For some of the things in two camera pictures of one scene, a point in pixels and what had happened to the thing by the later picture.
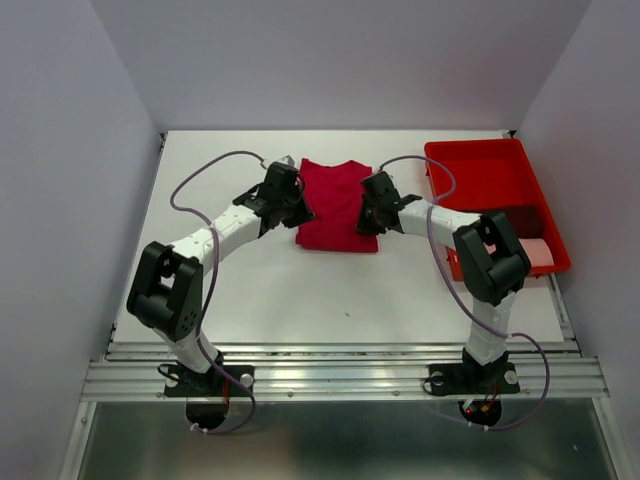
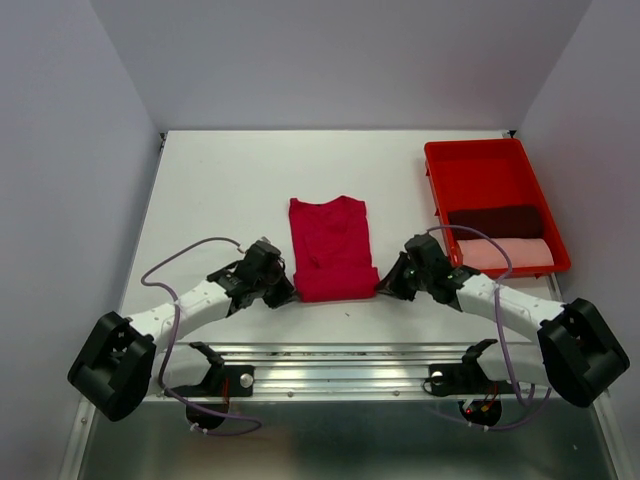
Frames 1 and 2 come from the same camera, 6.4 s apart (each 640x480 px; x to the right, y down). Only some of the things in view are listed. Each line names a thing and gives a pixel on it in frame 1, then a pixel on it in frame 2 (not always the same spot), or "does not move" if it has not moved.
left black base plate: [216, 382] does not move
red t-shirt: [334, 195] → [332, 253]
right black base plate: [448, 379] does not move
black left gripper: [303, 214] → [285, 292]
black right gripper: [363, 224] → [390, 283]
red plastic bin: [492, 173] does not move
